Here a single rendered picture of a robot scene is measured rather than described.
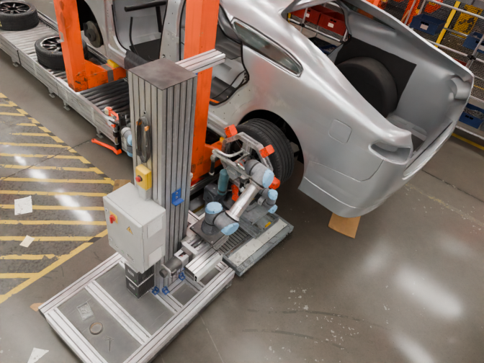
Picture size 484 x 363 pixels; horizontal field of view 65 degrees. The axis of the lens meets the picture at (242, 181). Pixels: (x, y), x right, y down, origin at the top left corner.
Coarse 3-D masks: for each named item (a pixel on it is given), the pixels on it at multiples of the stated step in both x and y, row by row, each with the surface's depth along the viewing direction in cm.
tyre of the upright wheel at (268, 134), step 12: (252, 120) 335; (264, 120) 332; (240, 132) 330; (252, 132) 320; (264, 132) 319; (276, 132) 323; (264, 144) 316; (276, 144) 317; (288, 144) 326; (276, 156) 315; (288, 156) 325; (276, 168) 319; (288, 168) 330
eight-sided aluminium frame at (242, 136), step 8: (232, 136) 327; (240, 136) 319; (248, 136) 320; (224, 144) 338; (248, 144) 317; (256, 144) 318; (224, 152) 343; (256, 152) 314; (264, 160) 314; (224, 168) 353; (272, 168) 318
